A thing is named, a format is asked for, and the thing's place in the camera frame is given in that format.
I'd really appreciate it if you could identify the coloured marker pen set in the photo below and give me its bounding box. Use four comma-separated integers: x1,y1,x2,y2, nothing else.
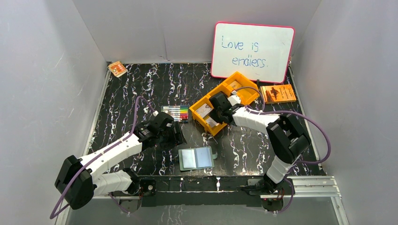
161,105,189,123

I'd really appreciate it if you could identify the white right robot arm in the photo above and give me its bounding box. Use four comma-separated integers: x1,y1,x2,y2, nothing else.
209,91,311,194

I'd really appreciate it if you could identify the pink framed whiteboard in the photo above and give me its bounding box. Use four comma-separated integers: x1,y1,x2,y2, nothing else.
211,22,295,83

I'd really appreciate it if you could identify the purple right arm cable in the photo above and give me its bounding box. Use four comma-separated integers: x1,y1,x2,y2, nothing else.
234,86,331,215

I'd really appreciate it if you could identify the aluminium frame rail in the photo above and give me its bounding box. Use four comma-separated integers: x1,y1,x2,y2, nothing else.
55,173,349,225

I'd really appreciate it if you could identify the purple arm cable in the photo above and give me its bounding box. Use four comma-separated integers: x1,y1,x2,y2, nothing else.
49,95,156,220
234,86,331,215

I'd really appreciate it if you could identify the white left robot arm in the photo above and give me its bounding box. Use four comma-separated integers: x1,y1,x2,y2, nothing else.
55,112,186,210

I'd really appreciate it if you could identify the small orange card pack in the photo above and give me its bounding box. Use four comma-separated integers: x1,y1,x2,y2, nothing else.
108,61,127,77

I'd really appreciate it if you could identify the orange plastic bin tray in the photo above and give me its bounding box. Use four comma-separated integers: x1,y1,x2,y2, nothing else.
189,72,260,136

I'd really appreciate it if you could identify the orange booklet with black figure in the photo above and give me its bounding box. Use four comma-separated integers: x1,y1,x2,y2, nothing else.
260,84,297,104

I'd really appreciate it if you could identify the gold VIP card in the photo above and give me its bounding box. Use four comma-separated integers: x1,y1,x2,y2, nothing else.
230,80,242,90

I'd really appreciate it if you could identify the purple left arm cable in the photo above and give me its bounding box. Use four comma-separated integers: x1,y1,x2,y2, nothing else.
49,95,156,220

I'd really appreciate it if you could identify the white silver card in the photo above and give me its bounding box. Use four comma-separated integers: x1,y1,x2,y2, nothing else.
195,104,213,118

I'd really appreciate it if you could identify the black mounting base rail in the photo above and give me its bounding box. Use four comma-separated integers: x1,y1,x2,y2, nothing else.
112,175,294,208

